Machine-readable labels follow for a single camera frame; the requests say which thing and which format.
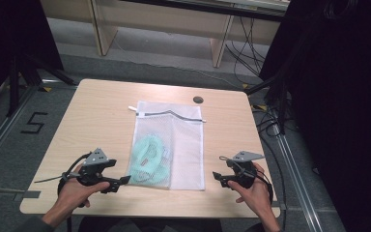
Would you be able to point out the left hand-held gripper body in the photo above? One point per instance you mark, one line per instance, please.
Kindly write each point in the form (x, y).
(93, 174)

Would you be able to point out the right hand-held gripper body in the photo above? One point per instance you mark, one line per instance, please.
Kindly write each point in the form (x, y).
(246, 175)

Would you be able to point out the mint green garment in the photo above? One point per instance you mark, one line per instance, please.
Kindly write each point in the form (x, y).
(148, 161)

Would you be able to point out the white mesh laundry bag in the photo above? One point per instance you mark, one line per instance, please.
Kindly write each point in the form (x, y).
(186, 151)

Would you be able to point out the person's right hand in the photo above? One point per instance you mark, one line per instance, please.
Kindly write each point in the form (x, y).
(259, 193)

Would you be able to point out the person's left hand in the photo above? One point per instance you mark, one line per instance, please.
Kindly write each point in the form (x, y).
(74, 193)

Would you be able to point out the person's legs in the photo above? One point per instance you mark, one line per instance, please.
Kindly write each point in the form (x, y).
(148, 225)

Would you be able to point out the grey floor tape strip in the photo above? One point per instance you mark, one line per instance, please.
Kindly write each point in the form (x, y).
(27, 195)

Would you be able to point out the round dark table grommet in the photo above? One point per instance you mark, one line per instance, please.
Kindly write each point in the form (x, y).
(198, 100)

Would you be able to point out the black metal stand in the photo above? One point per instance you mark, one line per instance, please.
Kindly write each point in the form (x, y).
(281, 96)
(14, 83)

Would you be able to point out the black curtain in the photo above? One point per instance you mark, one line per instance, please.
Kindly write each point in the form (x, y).
(341, 96)
(13, 38)

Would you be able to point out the light wooden desk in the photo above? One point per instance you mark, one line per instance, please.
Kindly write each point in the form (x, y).
(161, 22)

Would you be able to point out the metal floor rail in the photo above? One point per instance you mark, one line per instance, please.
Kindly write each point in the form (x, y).
(298, 180)
(0, 135)

